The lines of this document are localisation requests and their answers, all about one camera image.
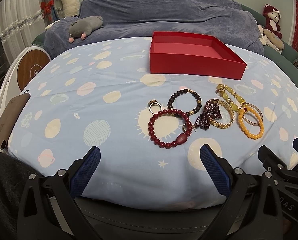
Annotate orange bead bracelet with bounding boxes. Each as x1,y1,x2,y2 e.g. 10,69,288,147
237,106,265,140

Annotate gold chain cuff bangle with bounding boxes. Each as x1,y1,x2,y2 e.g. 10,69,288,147
209,99,235,129

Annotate dark red bead bracelet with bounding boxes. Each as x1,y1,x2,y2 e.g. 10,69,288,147
147,108,193,149

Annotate gold hoop earring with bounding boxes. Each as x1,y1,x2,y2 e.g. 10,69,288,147
182,122,196,133

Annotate thin rose gold bangle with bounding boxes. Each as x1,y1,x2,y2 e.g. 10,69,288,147
242,103,263,126

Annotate purple garnet bead strand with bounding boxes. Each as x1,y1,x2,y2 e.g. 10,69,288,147
194,99,222,131

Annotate yellow jade stone bracelet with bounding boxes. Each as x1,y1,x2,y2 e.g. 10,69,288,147
215,83,249,112

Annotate dark brown bead bracelet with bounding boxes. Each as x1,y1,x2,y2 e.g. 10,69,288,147
167,88,202,117

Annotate light blue planet bedsheet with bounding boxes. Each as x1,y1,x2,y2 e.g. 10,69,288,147
7,37,298,210

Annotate brown leather pouch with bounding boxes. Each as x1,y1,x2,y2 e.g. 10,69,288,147
0,93,31,150

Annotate beige spotted plush toy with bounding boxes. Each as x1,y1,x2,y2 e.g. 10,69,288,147
257,24,285,54

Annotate white round wooden side table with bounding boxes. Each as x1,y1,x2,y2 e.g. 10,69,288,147
0,46,51,117

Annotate red shallow cardboard box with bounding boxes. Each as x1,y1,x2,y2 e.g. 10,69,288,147
150,31,247,80

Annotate red monkey plush toy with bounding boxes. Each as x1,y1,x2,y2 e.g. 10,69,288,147
263,4,282,39

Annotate grey mole plush toy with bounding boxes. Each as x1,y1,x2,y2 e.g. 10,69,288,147
69,16,103,43

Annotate white sheer curtain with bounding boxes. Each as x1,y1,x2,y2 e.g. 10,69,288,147
0,0,45,63

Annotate dark blue plush blanket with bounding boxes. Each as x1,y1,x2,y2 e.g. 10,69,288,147
44,0,265,58

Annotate red ribbon bow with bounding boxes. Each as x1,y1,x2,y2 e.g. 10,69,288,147
40,0,54,22

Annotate green bed frame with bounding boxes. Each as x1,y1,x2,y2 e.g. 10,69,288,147
241,4,298,88

